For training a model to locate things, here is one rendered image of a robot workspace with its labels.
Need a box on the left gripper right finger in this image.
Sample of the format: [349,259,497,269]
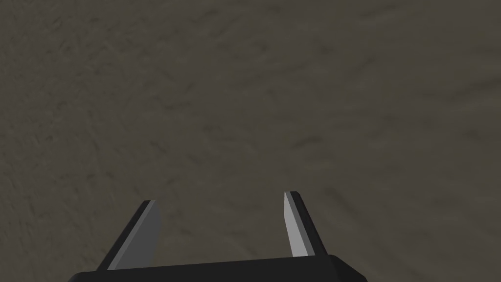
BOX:
[283,190,328,258]

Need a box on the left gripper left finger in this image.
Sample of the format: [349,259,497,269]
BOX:
[95,199,162,272]

